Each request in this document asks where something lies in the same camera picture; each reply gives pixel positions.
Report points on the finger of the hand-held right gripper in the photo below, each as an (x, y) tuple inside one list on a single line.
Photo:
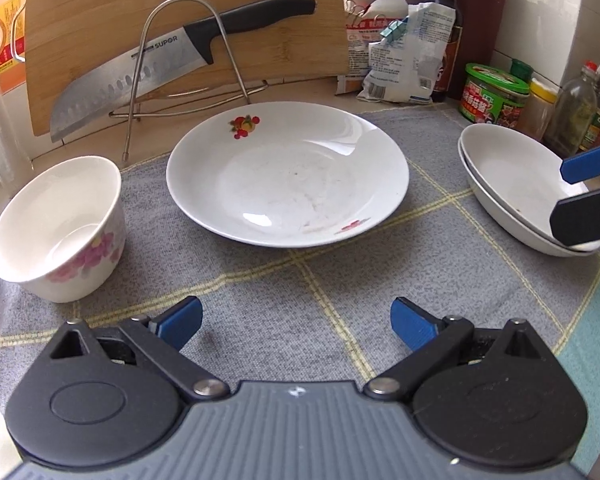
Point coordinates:
[(587, 217), (590, 162)]

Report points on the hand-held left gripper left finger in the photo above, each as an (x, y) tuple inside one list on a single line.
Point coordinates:
[(180, 322)]

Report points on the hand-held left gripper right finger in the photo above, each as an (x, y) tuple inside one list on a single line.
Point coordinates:
[(410, 322)]

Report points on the clear bottle with red cap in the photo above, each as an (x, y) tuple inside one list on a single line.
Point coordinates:
[(572, 110)]

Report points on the yellow-lidded spice jar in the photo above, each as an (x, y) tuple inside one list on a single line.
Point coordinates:
[(537, 112)]

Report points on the grey checked towel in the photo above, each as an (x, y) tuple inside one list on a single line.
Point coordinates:
[(305, 280)]

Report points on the small green-capped jar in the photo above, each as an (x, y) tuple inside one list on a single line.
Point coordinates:
[(521, 69)]

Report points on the green-lidded sauce jar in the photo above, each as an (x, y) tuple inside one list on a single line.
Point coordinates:
[(490, 97)]

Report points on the white plastic bag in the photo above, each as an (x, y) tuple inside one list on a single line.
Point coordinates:
[(405, 70)]

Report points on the blue binder clip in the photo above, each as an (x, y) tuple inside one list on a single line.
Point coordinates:
[(394, 30)]

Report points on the red and white bag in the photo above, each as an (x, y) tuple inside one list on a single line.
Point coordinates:
[(357, 45)]

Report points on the metal binder clip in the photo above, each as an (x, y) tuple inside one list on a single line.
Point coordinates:
[(357, 10)]

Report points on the bamboo cutting board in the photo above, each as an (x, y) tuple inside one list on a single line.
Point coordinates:
[(105, 20)]

